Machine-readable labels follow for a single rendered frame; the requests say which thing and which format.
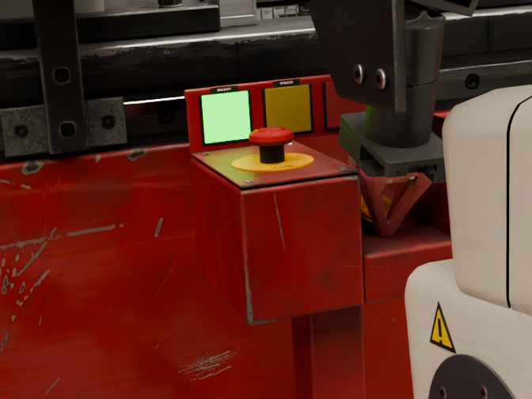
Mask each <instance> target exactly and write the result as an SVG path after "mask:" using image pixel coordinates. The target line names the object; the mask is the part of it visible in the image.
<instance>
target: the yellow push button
mask: <svg viewBox="0 0 532 399"><path fill-rule="evenodd" d="M382 200H383V206H384V211H385V214H386V216H387V214H388V212H389V209H390V206H391V203H392V200H391V199H389V198H388V197H386V196H384V195H382ZM360 206H361V224H362V225H363V226H365V227H366V228H369V229H372V230H375V228H374V224H373V222H372V219H371V216H370V213H369V211H368V209H367V205H366V203H365V201H364V198H363V196H361V197H360Z"/></svg>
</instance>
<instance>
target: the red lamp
mask: <svg viewBox="0 0 532 399"><path fill-rule="evenodd" d="M325 95H326V112H327V128H333V127H339V126H340V117H341V115H342V114H345V113H353V112H365V111H366V105H365V104H360V103H358V102H355V101H350V100H347V99H344V98H341V97H338V96H337V95H336V90H335V88H334V85H333V82H326V83H325Z"/></svg>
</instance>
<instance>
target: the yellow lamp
mask: <svg viewBox="0 0 532 399"><path fill-rule="evenodd" d="M264 92H265V105H266V118H267V127H285V128H287V129H289V130H291V131H293V133H294V132H300V131H311V119H310V89H309V85H294V86H287V87H279V88H271V89H265V90H264Z"/></svg>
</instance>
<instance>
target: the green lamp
mask: <svg viewBox="0 0 532 399"><path fill-rule="evenodd" d="M202 106H203V125H204V136H205V143H216V142H223V141H230V140H236V139H248V138H249V134H250V122H249V99H248V91H242V92H235V93H220V94H213V95H206V96H202Z"/></svg>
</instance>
